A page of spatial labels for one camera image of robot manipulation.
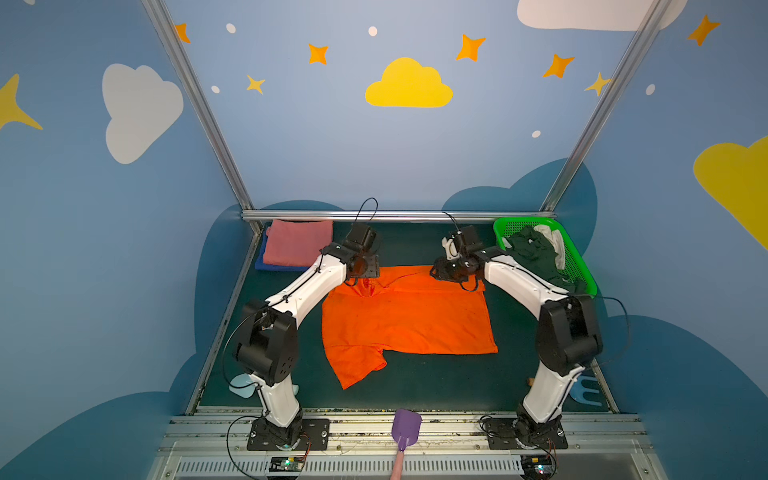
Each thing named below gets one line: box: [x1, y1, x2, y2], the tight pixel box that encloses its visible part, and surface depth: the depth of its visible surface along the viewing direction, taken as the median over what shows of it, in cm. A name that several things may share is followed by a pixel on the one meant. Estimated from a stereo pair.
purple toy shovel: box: [390, 408, 422, 480], surface depth 76 cm
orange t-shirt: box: [322, 265, 499, 391], surface depth 95 cm
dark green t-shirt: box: [506, 226, 587, 294], surface depth 110 cm
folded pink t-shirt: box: [263, 220, 333, 267], surface depth 111 cm
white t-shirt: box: [533, 224, 566, 270], surface depth 112 cm
